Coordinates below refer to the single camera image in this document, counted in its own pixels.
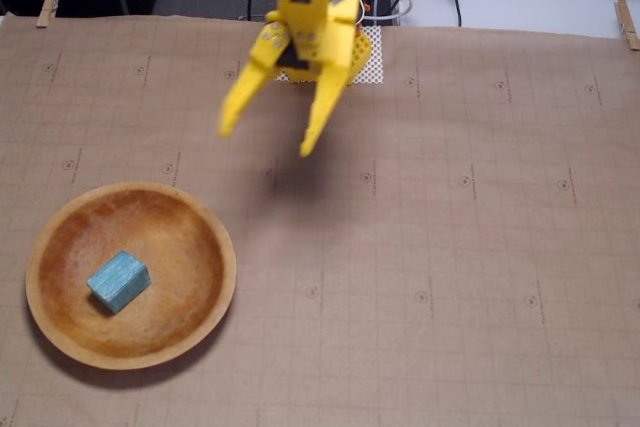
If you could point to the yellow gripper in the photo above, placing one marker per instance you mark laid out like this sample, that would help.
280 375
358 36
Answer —
314 49

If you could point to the blue block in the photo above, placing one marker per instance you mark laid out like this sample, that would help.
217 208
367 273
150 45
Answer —
119 281

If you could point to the wooden clothespin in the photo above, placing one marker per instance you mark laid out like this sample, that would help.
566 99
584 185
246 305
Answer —
627 24
49 2

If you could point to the brown grid paper mat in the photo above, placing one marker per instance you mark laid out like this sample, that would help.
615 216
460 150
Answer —
400 247

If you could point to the yellow robot base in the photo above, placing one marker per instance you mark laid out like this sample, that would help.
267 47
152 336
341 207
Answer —
362 49

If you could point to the round wooden bowl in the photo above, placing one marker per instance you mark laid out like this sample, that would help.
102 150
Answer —
175 227

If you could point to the white perforated mat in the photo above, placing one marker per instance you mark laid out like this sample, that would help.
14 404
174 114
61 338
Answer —
376 72

